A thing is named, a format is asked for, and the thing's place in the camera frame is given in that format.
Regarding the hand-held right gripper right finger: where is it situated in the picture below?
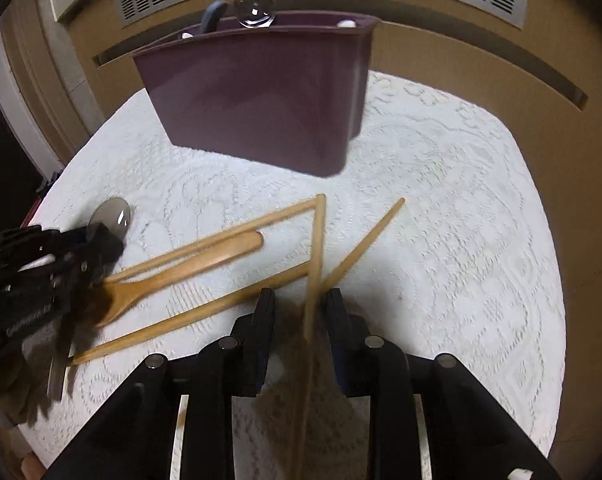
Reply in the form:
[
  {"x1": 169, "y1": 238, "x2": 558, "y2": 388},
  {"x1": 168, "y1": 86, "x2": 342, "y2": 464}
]
[{"x1": 323, "y1": 287, "x2": 563, "y2": 480}]

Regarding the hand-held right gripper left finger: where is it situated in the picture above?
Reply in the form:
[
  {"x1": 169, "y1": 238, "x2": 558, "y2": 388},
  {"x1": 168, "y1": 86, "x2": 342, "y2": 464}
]
[{"x1": 43, "y1": 287, "x2": 277, "y2": 480}]

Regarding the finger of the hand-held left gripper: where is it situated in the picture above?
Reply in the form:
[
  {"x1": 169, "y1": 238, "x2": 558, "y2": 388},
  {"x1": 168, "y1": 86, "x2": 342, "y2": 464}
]
[{"x1": 56, "y1": 222, "x2": 126, "y2": 286}]

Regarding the wooden spoon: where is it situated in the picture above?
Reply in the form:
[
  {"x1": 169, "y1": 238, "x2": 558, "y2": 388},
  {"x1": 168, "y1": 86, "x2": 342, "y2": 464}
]
[{"x1": 93, "y1": 230, "x2": 265, "y2": 328}]

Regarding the purple plastic utensil holder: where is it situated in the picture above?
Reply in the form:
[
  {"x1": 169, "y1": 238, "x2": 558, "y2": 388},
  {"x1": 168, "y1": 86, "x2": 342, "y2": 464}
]
[{"x1": 131, "y1": 10, "x2": 383, "y2": 178}]

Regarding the blue plastic spoon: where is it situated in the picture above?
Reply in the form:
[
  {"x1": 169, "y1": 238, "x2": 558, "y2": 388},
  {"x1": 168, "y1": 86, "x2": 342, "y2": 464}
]
[{"x1": 201, "y1": 1, "x2": 229, "y2": 35}]

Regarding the black-handled metal spoon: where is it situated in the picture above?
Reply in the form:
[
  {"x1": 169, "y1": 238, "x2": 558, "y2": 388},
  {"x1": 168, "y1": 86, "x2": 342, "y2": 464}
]
[{"x1": 234, "y1": 0, "x2": 275, "y2": 28}]

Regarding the white lace tablecloth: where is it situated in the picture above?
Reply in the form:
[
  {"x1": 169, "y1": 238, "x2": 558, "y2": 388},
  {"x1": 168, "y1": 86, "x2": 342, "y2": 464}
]
[{"x1": 18, "y1": 70, "x2": 567, "y2": 480}]

